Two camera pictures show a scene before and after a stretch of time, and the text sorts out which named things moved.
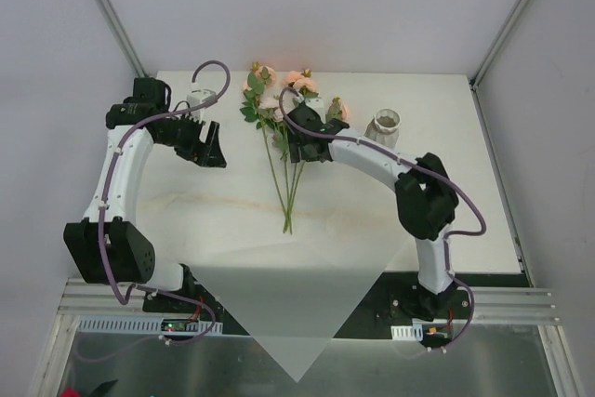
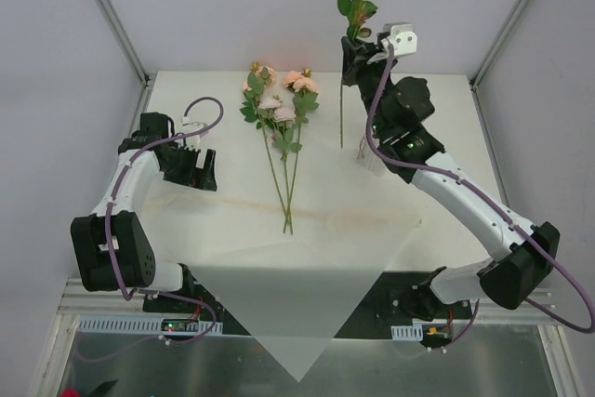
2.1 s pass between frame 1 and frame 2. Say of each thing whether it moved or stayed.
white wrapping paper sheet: stayed
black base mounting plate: stayed
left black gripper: moved
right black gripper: moved
